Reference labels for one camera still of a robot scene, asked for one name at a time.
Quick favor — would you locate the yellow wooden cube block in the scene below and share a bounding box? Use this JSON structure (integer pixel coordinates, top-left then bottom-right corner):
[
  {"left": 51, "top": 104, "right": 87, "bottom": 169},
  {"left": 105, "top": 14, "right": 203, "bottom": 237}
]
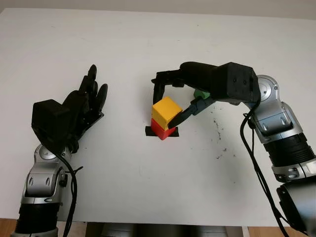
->
[{"left": 152, "top": 96, "right": 183, "bottom": 130}]

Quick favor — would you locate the red wooden cube block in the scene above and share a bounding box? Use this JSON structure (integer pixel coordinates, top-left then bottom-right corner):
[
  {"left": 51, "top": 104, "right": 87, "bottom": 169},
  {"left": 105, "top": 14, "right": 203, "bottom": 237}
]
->
[{"left": 150, "top": 118, "right": 177, "bottom": 141}]

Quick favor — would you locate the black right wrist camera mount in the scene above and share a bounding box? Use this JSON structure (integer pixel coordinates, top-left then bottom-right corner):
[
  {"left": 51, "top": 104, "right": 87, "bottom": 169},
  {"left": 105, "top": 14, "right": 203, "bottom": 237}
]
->
[{"left": 217, "top": 62, "right": 261, "bottom": 102}]

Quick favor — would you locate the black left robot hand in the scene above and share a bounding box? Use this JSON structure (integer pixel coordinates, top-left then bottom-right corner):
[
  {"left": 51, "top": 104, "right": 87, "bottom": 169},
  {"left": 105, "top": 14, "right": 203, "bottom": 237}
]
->
[{"left": 63, "top": 64, "right": 109, "bottom": 154}]

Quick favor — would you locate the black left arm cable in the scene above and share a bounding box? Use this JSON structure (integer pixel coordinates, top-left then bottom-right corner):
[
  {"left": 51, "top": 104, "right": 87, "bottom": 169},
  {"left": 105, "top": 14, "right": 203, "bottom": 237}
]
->
[{"left": 53, "top": 153, "right": 84, "bottom": 237}]

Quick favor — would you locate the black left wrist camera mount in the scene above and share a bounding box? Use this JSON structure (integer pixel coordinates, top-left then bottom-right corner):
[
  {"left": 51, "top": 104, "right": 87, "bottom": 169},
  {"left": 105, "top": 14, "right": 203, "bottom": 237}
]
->
[{"left": 31, "top": 99, "right": 73, "bottom": 155}]

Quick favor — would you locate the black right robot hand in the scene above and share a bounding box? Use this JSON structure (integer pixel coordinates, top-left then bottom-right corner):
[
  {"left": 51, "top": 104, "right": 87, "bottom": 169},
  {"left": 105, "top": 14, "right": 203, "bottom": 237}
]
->
[{"left": 151, "top": 61, "right": 221, "bottom": 130}]

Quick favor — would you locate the dark grey robot torso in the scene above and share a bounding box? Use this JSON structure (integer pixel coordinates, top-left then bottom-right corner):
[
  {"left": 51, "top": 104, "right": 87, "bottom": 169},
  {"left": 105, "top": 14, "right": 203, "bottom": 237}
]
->
[{"left": 86, "top": 222, "right": 244, "bottom": 237}]

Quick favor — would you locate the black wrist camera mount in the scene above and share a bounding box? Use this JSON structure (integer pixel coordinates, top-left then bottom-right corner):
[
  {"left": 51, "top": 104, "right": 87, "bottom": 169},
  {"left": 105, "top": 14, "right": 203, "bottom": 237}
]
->
[
  {"left": 31, "top": 99, "right": 73, "bottom": 155},
  {"left": 217, "top": 62, "right": 261, "bottom": 102}
]

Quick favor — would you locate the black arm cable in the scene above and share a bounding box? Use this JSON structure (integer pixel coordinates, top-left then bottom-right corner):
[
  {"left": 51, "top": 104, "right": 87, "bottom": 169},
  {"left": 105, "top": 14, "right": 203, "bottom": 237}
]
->
[
  {"left": 53, "top": 153, "right": 84, "bottom": 237},
  {"left": 240, "top": 98, "right": 309, "bottom": 235}
]

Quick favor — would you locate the green wooden cube block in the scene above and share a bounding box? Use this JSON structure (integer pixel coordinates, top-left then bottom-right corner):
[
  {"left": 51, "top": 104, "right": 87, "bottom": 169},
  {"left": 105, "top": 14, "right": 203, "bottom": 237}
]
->
[{"left": 194, "top": 89, "right": 210, "bottom": 100}]

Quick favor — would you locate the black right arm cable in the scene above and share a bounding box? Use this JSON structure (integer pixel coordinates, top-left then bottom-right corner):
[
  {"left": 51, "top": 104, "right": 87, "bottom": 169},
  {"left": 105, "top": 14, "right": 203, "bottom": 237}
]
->
[{"left": 240, "top": 98, "right": 309, "bottom": 235}]

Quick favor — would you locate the black tape strip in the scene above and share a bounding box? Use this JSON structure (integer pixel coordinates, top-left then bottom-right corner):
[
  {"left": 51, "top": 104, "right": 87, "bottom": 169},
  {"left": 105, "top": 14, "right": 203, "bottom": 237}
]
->
[{"left": 145, "top": 126, "right": 179, "bottom": 138}]

